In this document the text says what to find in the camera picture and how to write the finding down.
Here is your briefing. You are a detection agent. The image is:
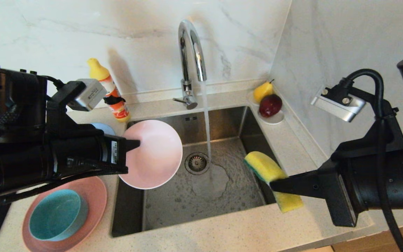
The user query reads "pale pink bowl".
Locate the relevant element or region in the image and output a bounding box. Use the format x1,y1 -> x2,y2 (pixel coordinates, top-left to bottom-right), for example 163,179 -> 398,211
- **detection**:
118,120 -> 183,190

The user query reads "yellow fish-shaped sponge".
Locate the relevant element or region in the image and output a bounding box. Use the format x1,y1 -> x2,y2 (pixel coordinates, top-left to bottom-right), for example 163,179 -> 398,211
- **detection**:
244,151 -> 303,213

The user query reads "chrome gooseneck faucet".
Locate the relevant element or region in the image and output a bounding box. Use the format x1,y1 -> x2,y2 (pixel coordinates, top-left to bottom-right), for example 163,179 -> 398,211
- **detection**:
172,20 -> 207,110

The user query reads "yellow-capped orange dish soap bottle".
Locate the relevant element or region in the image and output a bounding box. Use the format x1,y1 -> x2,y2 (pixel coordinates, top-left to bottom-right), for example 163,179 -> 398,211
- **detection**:
87,58 -> 130,123

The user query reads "stainless steel sink basin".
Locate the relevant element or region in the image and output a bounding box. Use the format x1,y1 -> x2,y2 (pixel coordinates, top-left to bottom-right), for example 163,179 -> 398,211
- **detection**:
111,106 -> 297,237

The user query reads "blue-grey plate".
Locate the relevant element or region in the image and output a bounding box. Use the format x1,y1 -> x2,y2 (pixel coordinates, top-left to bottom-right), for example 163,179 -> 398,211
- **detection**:
91,122 -> 116,137

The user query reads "pink plate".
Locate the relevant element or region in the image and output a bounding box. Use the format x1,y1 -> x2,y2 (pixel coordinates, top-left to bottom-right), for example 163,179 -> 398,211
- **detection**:
22,176 -> 108,252

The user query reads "teal bowl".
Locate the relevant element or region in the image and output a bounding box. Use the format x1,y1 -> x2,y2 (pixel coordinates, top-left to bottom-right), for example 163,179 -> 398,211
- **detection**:
28,189 -> 89,242

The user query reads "light wooden cabinet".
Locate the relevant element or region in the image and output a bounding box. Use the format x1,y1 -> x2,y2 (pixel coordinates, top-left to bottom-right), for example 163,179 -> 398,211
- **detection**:
331,220 -> 403,252

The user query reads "round metal drain strainer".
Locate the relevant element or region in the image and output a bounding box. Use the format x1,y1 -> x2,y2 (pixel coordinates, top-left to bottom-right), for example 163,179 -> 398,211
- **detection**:
184,152 -> 210,175

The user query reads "small white dish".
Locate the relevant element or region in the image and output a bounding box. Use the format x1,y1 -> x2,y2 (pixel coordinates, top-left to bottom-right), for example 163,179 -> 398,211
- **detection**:
246,91 -> 284,125

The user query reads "dark red apple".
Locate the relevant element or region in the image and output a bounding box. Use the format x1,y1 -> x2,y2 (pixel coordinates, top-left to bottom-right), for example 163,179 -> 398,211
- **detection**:
258,94 -> 282,118

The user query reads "yellow pear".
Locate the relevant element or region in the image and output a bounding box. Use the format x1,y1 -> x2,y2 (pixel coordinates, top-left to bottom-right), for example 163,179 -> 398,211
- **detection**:
253,79 -> 274,104

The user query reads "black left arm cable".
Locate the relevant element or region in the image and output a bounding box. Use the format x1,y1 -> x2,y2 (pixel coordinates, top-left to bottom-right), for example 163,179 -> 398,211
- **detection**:
41,75 -> 65,90

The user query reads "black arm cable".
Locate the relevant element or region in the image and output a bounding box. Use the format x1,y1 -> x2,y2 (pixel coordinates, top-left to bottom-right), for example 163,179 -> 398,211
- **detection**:
41,75 -> 65,90
338,69 -> 403,252

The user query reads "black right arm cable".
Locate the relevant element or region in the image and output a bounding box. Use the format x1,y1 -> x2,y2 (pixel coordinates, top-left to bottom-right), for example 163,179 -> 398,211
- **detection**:
338,69 -> 403,252

